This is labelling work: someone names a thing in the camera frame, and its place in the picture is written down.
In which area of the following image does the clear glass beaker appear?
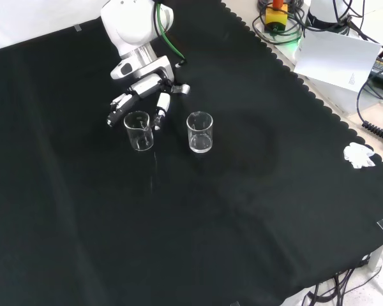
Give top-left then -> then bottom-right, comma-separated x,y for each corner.
186,111 -> 214,154
123,111 -> 155,152

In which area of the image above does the yellow stop button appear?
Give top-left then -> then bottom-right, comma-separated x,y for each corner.
264,0 -> 289,33

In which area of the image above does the pale board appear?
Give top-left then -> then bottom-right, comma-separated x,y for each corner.
293,29 -> 382,94

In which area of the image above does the black coiled cable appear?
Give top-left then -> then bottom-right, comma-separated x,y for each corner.
354,76 -> 383,150

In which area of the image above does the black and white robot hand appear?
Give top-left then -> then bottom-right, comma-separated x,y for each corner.
107,55 -> 191,131

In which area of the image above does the green cable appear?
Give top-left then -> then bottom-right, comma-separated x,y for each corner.
154,2 -> 188,68

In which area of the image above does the crumpled white glove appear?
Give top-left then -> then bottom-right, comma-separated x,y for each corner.
342,142 -> 377,170

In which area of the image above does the black bench cloth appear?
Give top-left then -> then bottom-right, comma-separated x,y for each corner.
0,0 -> 383,306

